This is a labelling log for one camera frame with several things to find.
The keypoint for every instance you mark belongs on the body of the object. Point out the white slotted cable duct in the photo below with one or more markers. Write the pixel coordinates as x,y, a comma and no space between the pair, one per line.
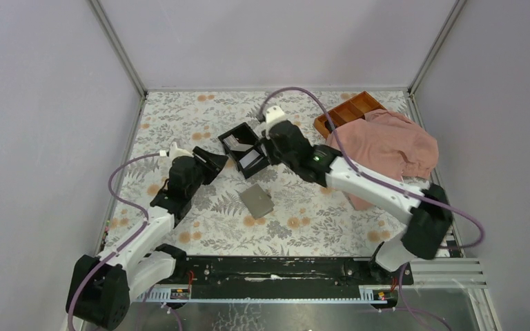
356,294

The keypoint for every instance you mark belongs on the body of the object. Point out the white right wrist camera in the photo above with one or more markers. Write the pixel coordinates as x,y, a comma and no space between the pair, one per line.
271,116

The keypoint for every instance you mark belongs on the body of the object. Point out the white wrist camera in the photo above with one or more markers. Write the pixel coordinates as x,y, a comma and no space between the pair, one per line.
271,116
174,152

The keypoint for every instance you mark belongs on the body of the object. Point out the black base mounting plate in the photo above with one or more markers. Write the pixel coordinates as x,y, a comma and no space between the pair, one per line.
212,274

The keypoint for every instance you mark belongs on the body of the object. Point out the floral table mat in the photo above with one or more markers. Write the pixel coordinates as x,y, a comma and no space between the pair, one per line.
308,220

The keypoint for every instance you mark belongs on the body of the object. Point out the black card holder box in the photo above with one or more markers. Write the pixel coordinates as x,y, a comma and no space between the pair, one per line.
245,134

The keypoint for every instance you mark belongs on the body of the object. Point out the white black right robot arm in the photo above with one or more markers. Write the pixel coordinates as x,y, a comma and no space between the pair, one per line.
420,210

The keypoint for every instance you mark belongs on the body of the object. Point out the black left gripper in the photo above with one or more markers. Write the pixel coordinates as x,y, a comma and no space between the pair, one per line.
214,163

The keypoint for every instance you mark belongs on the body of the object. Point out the pink cloth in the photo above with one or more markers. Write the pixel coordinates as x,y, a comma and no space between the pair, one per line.
388,143

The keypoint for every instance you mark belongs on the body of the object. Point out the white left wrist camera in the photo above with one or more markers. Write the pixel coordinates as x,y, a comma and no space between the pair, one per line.
174,152

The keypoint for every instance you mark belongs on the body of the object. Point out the grey card stack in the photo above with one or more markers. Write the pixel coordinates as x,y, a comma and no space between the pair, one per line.
257,201

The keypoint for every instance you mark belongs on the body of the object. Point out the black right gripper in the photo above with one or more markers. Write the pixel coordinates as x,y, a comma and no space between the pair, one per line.
274,159

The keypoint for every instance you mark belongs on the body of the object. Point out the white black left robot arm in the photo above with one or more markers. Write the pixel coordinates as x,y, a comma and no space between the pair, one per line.
103,286

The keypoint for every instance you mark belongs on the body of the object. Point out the stack of cards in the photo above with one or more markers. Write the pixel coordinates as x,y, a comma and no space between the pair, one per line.
247,154

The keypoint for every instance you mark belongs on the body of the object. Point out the orange compartment tray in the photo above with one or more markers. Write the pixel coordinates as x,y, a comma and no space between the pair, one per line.
350,110

